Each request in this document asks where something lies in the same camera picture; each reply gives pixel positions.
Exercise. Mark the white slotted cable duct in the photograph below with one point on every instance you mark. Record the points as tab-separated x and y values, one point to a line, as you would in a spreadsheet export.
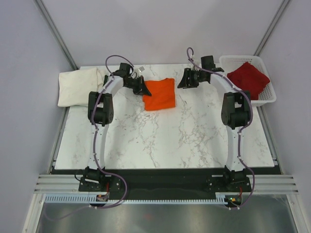
96	199

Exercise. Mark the aluminium corner post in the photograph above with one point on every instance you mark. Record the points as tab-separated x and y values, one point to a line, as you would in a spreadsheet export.
273	24
56	33

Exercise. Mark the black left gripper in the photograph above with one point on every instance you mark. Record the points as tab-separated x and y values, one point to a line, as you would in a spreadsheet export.
141	88

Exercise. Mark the right aluminium corner post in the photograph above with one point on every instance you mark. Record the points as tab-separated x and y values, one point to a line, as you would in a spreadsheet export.
273	24

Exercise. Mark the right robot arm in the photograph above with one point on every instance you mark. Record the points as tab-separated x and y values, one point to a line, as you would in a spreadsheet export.
236	112

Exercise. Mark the dark green folded t shirt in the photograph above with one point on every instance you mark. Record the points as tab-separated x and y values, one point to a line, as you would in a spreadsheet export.
106	77

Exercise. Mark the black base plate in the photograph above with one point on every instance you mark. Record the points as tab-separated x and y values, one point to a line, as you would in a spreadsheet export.
228	178

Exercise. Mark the cream folded t shirt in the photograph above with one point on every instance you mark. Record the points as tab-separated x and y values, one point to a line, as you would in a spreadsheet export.
75	86

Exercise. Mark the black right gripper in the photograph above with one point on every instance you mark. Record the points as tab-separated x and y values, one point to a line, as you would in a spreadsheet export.
185	83

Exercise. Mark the dark red t shirt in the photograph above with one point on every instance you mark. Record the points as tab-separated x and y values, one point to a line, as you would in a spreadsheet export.
249	78

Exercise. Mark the aluminium frame rail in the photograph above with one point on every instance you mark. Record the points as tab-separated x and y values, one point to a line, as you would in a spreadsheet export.
260	184

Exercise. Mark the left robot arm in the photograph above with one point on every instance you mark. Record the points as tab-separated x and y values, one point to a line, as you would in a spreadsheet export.
101	111

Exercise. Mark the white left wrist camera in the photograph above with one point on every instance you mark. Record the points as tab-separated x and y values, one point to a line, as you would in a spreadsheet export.
140	70

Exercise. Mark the white plastic basket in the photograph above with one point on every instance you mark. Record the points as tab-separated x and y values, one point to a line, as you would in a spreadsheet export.
230	63

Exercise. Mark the orange t shirt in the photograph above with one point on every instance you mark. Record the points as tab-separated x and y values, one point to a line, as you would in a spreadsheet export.
163	95

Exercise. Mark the left aluminium corner post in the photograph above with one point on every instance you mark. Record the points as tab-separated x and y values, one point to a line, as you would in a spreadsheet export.
56	33

